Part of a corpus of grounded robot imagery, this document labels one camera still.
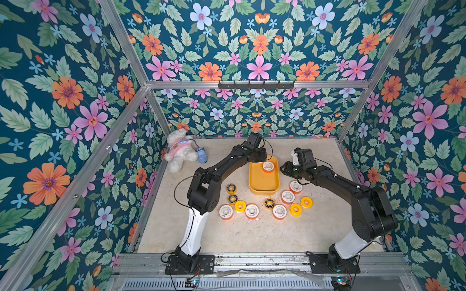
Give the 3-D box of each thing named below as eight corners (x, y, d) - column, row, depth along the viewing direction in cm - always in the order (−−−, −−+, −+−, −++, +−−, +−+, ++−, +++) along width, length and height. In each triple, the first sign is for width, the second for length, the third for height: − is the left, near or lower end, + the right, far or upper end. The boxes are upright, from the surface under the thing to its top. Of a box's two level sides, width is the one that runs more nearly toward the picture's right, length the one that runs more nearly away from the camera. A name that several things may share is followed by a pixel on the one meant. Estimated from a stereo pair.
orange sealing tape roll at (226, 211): (218, 220, 88) (217, 218, 86) (219, 206, 92) (219, 204, 90) (233, 220, 88) (233, 218, 86) (234, 206, 92) (233, 203, 90)
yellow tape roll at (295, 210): (290, 216, 88) (291, 215, 87) (288, 205, 92) (289, 203, 91) (302, 216, 88) (303, 215, 87) (300, 205, 92) (301, 203, 91)
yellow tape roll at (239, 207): (234, 213, 89) (234, 212, 88) (234, 202, 93) (234, 200, 92) (246, 213, 89) (245, 212, 88) (246, 202, 93) (246, 200, 92)
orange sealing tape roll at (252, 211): (245, 219, 88) (245, 217, 86) (245, 205, 92) (245, 203, 90) (259, 219, 88) (259, 217, 86) (258, 205, 92) (259, 203, 90)
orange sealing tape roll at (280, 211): (273, 219, 88) (273, 217, 86) (271, 206, 92) (272, 204, 90) (287, 219, 88) (288, 217, 86) (285, 206, 92) (286, 203, 90)
